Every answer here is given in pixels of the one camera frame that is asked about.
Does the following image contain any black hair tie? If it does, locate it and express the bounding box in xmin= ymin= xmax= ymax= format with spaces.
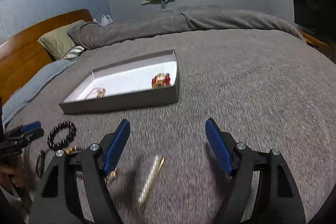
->
xmin=35 ymin=150 xmax=46 ymax=178

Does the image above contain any gold ring chain bracelet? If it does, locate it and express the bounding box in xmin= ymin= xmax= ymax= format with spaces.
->
xmin=104 ymin=167 xmax=120 ymax=185

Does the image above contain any black large bead bracelet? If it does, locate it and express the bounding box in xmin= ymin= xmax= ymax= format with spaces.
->
xmin=47 ymin=120 xmax=77 ymax=151

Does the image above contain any gold pearl hair clip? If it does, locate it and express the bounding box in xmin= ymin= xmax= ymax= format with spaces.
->
xmin=138 ymin=155 xmax=165 ymax=210

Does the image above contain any pink cord charm bracelet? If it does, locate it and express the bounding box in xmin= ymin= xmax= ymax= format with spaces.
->
xmin=84 ymin=86 xmax=107 ymax=101

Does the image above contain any red gold bead bracelet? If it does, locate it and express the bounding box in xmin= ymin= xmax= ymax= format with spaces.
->
xmin=151 ymin=72 xmax=172 ymax=89

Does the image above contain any person left hand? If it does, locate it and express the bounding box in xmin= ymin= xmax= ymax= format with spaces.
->
xmin=1 ymin=154 xmax=35 ymax=193

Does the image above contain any light blue blanket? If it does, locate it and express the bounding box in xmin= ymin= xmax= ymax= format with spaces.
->
xmin=2 ymin=60 xmax=74 ymax=127

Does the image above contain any grey shallow cardboard box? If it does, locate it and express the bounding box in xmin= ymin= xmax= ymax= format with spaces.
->
xmin=59 ymin=50 xmax=179 ymax=114

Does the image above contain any wooden headboard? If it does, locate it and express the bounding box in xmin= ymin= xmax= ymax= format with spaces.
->
xmin=0 ymin=9 xmax=92 ymax=103

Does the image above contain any grey bed cover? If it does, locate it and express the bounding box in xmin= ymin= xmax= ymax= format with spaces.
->
xmin=4 ymin=29 xmax=336 ymax=224

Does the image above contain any grey white striped pillow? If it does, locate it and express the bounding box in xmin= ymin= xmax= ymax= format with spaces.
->
xmin=63 ymin=46 xmax=85 ymax=60

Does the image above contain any olive green pillow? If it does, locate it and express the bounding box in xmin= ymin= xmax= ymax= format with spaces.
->
xmin=38 ymin=20 xmax=86 ymax=60

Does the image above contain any grey rolled duvet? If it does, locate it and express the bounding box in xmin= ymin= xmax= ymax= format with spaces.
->
xmin=67 ymin=8 xmax=303 ymax=50

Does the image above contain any white plastic bag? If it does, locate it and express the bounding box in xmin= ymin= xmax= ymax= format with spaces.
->
xmin=93 ymin=15 xmax=114 ymax=26

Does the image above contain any black monitor screen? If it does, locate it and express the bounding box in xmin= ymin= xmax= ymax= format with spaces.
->
xmin=293 ymin=0 xmax=335 ymax=41

